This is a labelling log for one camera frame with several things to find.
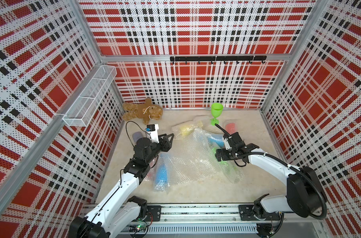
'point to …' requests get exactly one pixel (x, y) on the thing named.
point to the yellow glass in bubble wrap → (185, 130)
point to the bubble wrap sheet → (191, 159)
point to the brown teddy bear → (147, 111)
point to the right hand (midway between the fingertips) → (224, 154)
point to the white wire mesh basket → (82, 111)
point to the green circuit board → (137, 227)
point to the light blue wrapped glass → (215, 140)
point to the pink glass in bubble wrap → (150, 176)
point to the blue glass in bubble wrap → (161, 183)
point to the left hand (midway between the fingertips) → (173, 135)
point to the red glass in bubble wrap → (230, 126)
